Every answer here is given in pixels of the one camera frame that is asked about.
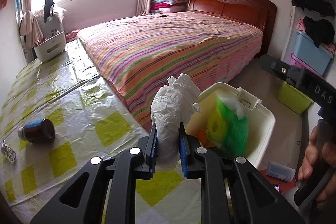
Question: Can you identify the striped bed cover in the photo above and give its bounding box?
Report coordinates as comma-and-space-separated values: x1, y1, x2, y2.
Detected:
77, 11, 263, 130

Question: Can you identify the white plastic trash bin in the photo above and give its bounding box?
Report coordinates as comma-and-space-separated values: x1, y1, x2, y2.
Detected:
186, 83, 276, 168

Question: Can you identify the white tissue paper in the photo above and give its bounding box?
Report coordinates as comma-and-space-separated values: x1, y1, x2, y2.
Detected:
150, 73, 201, 170

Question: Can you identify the pink curtain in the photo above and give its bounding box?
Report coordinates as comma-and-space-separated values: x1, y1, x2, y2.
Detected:
19, 0, 44, 50

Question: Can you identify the dark medicine bottle blue label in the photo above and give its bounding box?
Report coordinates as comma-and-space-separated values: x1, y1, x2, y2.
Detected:
18, 119, 55, 143

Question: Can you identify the green tissue pack wrapper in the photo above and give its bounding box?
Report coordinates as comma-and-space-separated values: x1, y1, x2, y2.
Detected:
206, 97, 249, 158

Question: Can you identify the silver pill blister pack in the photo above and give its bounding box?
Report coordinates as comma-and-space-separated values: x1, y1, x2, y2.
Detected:
1, 139, 17, 164

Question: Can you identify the blue storage box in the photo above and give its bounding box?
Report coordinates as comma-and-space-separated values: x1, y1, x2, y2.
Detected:
293, 31, 333, 75

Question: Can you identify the white storage basket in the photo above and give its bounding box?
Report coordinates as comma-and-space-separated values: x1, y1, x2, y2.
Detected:
34, 32, 66, 62

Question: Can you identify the green plastic basin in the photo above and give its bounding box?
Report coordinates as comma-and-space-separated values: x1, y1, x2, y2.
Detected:
277, 81, 314, 115

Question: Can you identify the person's right hand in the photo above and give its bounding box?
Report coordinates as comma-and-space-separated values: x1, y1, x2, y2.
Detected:
298, 126, 336, 209

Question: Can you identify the red wooden headboard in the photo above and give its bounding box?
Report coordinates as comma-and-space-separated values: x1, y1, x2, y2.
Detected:
187, 0, 277, 56

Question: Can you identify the small grey plastic case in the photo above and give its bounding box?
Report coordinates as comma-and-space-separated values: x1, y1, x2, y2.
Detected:
266, 161, 295, 182

